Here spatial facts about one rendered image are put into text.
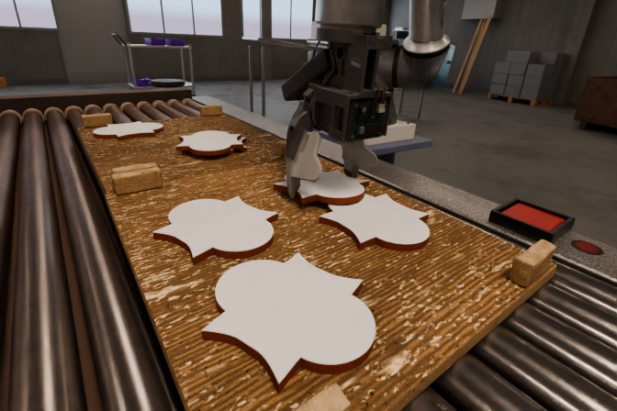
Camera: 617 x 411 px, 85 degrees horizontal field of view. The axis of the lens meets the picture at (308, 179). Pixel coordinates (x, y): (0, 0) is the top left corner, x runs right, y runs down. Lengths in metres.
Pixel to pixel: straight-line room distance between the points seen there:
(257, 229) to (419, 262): 0.17
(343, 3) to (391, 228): 0.24
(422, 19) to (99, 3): 9.05
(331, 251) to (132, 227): 0.22
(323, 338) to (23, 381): 0.20
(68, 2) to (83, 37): 0.70
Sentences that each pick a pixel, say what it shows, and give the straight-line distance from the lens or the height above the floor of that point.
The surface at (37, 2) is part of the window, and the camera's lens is 9.73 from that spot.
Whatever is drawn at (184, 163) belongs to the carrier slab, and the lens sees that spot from 0.60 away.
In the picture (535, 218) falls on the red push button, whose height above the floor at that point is 0.93.
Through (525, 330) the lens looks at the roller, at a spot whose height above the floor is 0.91.
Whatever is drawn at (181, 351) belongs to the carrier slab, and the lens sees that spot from 0.27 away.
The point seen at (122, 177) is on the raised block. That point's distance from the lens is 0.50.
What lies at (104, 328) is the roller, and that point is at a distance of 0.33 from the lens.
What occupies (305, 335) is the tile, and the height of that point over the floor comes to 0.95.
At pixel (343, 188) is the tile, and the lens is 0.45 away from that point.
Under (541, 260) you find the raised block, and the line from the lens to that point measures 0.37.
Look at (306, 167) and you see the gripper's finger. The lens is 0.41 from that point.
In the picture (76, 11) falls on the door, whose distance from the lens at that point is 9.66.
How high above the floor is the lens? 1.14
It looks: 22 degrees down
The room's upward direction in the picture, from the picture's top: 2 degrees clockwise
